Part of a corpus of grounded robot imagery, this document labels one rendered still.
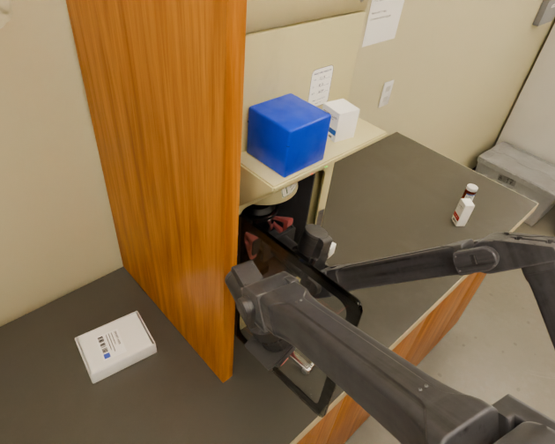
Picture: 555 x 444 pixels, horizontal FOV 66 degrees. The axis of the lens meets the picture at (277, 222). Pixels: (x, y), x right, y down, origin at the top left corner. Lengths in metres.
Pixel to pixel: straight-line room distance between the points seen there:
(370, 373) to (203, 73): 0.42
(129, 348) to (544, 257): 0.90
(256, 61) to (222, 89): 0.16
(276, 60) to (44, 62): 0.50
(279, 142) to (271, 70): 0.13
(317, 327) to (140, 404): 0.69
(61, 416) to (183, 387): 0.27
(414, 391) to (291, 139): 0.42
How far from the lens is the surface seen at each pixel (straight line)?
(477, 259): 0.79
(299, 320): 0.51
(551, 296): 0.81
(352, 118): 0.84
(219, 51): 0.57
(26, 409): 1.18
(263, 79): 0.75
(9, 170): 1.11
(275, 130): 0.70
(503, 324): 2.82
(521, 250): 0.79
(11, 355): 1.27
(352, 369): 0.44
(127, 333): 1.17
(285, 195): 0.98
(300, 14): 0.77
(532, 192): 3.53
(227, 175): 0.65
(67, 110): 1.09
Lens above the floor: 1.92
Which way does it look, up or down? 41 degrees down
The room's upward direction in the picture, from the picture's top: 7 degrees clockwise
